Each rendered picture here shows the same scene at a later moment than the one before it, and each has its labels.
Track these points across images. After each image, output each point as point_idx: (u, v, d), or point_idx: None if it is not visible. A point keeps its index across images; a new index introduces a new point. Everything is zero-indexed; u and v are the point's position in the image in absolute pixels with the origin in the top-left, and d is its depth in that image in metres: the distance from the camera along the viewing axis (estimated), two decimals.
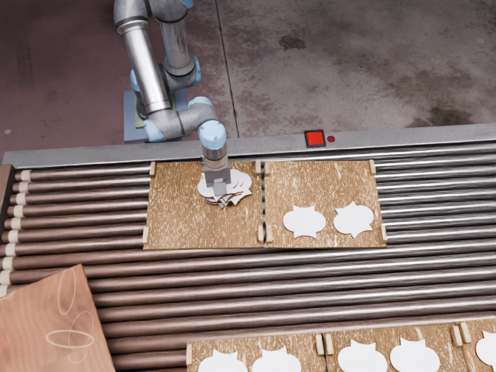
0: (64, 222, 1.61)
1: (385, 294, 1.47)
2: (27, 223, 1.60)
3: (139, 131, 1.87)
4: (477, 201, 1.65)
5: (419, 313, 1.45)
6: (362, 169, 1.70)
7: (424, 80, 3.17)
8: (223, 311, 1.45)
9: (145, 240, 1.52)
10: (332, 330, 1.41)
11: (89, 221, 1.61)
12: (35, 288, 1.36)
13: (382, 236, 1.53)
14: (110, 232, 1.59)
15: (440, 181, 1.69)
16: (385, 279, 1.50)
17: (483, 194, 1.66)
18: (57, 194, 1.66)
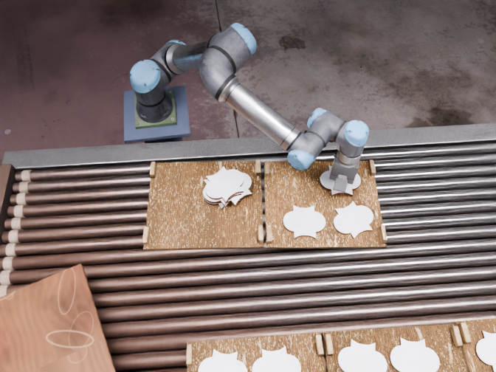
0: (64, 222, 1.61)
1: (385, 294, 1.47)
2: (27, 223, 1.60)
3: (139, 131, 1.87)
4: (477, 201, 1.65)
5: (419, 313, 1.45)
6: (362, 169, 1.70)
7: (424, 80, 3.17)
8: (223, 311, 1.45)
9: (145, 240, 1.52)
10: (332, 330, 1.41)
11: (89, 221, 1.61)
12: (35, 288, 1.36)
13: (382, 236, 1.53)
14: (110, 232, 1.59)
15: (440, 181, 1.69)
16: (385, 279, 1.50)
17: (483, 194, 1.66)
18: (57, 194, 1.66)
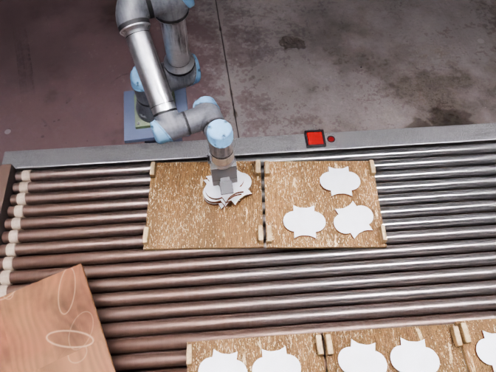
0: (64, 222, 1.61)
1: (385, 294, 1.47)
2: (27, 223, 1.60)
3: (139, 131, 1.87)
4: (477, 201, 1.65)
5: (419, 313, 1.45)
6: (362, 169, 1.70)
7: (424, 80, 3.17)
8: (223, 311, 1.45)
9: (145, 240, 1.52)
10: (332, 330, 1.41)
11: (89, 221, 1.61)
12: (35, 288, 1.36)
13: (382, 236, 1.53)
14: (110, 232, 1.59)
15: (440, 181, 1.69)
16: (385, 279, 1.50)
17: (483, 194, 1.66)
18: (57, 194, 1.66)
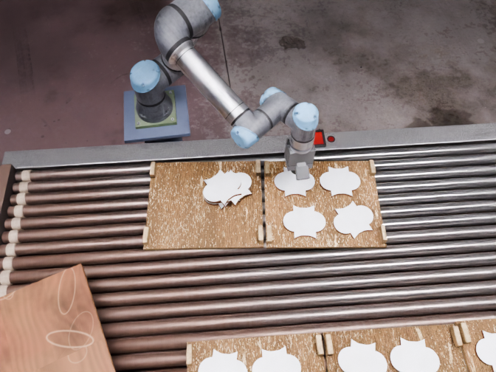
0: (64, 222, 1.61)
1: (385, 294, 1.47)
2: (27, 223, 1.60)
3: (139, 131, 1.87)
4: (477, 201, 1.65)
5: (419, 313, 1.45)
6: (362, 169, 1.70)
7: (424, 80, 3.17)
8: (223, 311, 1.45)
9: (145, 240, 1.52)
10: (332, 330, 1.41)
11: (89, 221, 1.61)
12: (35, 288, 1.36)
13: (382, 236, 1.53)
14: (110, 232, 1.59)
15: (440, 181, 1.69)
16: (385, 279, 1.50)
17: (483, 194, 1.66)
18: (57, 194, 1.66)
